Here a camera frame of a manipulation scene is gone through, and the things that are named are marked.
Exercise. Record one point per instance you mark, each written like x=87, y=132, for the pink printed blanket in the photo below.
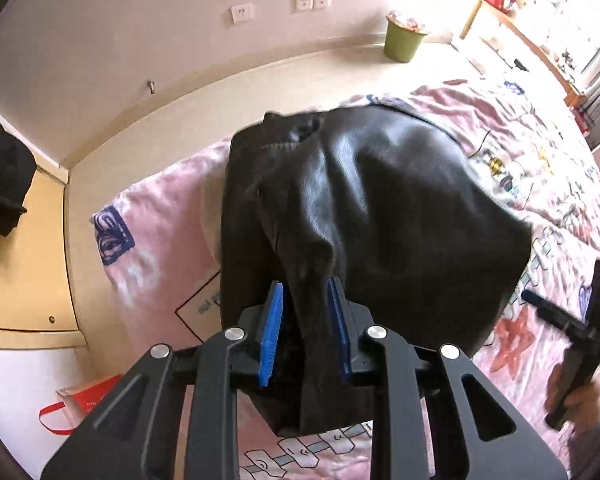
x=555, y=175

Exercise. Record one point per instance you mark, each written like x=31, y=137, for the black hanging garment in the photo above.
x=0, y=170

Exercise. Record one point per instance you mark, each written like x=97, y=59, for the white wall socket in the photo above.
x=322, y=0
x=243, y=13
x=304, y=2

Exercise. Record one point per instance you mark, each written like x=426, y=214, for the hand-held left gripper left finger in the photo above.
x=271, y=335

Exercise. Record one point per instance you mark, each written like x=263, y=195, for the person's right hand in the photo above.
x=590, y=397

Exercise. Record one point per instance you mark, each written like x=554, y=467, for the wooden desk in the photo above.
x=530, y=42

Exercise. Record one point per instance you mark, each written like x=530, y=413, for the wooden wardrobe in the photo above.
x=30, y=270

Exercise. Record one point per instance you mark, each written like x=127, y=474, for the green trash bin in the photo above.
x=402, y=42

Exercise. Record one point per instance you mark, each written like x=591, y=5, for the red shopping bag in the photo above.
x=87, y=397

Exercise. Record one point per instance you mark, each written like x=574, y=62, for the black leather jacket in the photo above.
x=380, y=200

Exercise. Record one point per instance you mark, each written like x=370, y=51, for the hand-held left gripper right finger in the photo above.
x=339, y=330

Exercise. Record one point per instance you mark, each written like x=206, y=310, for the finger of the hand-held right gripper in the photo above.
x=550, y=312

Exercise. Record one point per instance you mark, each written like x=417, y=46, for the metal door stopper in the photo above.
x=151, y=86

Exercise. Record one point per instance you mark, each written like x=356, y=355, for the person's right forearm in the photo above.
x=597, y=445

